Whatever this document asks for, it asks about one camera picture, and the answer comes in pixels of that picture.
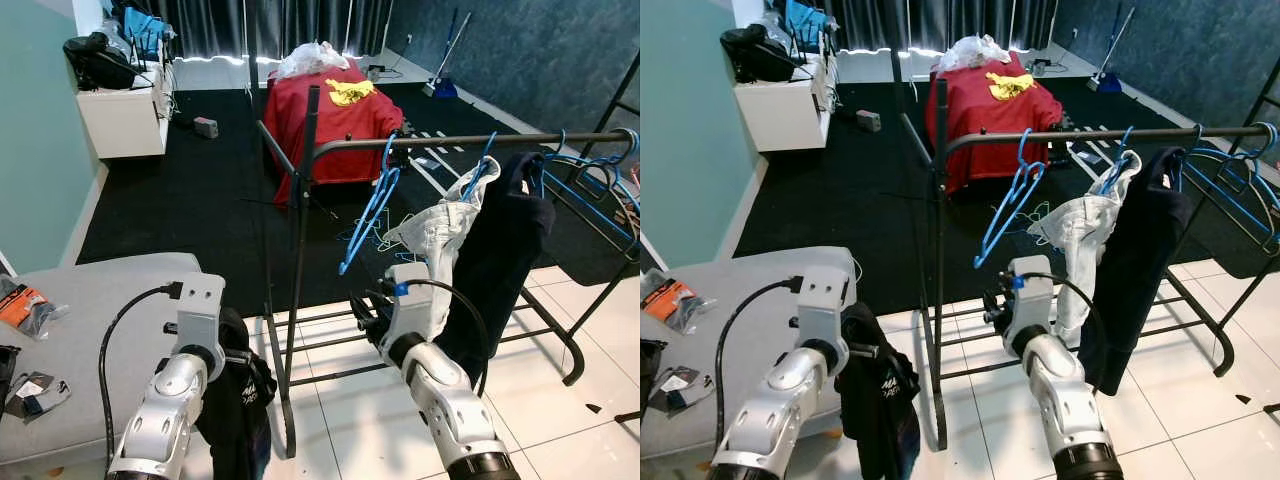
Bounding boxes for dark navy garment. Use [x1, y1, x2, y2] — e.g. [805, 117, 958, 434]
[1078, 147, 1191, 396]
[435, 152, 556, 386]

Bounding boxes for yellow cloth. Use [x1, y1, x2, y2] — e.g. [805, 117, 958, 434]
[325, 80, 379, 107]
[985, 72, 1039, 101]

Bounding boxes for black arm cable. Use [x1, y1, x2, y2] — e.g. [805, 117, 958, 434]
[98, 283, 184, 441]
[1020, 272, 1111, 391]
[400, 278, 493, 396]
[715, 277, 803, 446]

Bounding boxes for white plastic bag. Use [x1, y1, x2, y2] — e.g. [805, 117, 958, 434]
[935, 33, 1013, 73]
[275, 40, 351, 81]

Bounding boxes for blue head mop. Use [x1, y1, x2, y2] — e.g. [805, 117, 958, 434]
[1085, 5, 1141, 94]
[420, 10, 473, 101]

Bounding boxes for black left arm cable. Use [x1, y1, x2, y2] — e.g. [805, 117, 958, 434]
[715, 277, 803, 446]
[98, 283, 184, 441]

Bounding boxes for blue hangers bundle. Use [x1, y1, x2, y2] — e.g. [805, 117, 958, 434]
[1180, 122, 1280, 251]
[540, 128, 641, 251]

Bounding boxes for black metal clothes rack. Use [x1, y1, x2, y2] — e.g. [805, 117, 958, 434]
[895, 45, 1280, 451]
[255, 50, 641, 459]

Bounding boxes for black floor rug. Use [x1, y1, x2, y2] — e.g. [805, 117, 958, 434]
[75, 80, 641, 319]
[715, 75, 1280, 316]

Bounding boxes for packed socks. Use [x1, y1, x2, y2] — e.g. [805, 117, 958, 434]
[5, 372, 73, 419]
[650, 365, 716, 416]

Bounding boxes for tangled blue wire hangers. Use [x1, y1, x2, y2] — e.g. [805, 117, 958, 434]
[985, 200, 1076, 251]
[335, 205, 426, 263]

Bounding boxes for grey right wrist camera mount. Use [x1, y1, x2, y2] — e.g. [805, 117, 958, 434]
[1008, 255, 1056, 331]
[385, 262, 436, 341]

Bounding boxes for white cabinet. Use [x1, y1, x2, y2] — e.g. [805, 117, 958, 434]
[75, 60, 176, 159]
[732, 52, 839, 153]

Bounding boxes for blue bag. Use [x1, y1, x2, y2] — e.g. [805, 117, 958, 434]
[785, 0, 831, 53]
[120, 5, 173, 61]

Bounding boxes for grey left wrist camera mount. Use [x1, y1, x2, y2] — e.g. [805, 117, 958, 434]
[172, 272, 227, 353]
[795, 265, 859, 346]

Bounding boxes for black strapped bag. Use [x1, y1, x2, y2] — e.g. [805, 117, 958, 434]
[0, 345, 23, 401]
[640, 340, 669, 401]

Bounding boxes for black white-print T-shirt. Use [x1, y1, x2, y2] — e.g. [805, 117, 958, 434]
[195, 308, 278, 480]
[835, 300, 923, 480]

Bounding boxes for orange packet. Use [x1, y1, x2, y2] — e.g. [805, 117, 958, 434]
[0, 280, 69, 339]
[642, 268, 716, 334]

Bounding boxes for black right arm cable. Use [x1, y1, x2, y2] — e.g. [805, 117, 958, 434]
[400, 278, 493, 396]
[1020, 272, 1111, 391]

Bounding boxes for red cloth covered table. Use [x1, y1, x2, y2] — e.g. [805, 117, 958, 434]
[262, 62, 406, 206]
[925, 55, 1066, 196]

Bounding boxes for dark curtain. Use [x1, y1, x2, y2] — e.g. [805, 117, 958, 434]
[110, 0, 393, 63]
[838, 0, 1059, 53]

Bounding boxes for blue plastic hanger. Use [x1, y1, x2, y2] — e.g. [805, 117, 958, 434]
[1098, 126, 1136, 196]
[462, 132, 499, 201]
[975, 128, 1046, 269]
[338, 132, 403, 276]

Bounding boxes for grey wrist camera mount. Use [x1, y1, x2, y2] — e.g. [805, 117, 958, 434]
[1008, 255, 1056, 331]
[385, 262, 436, 341]
[172, 272, 227, 353]
[795, 265, 859, 346]

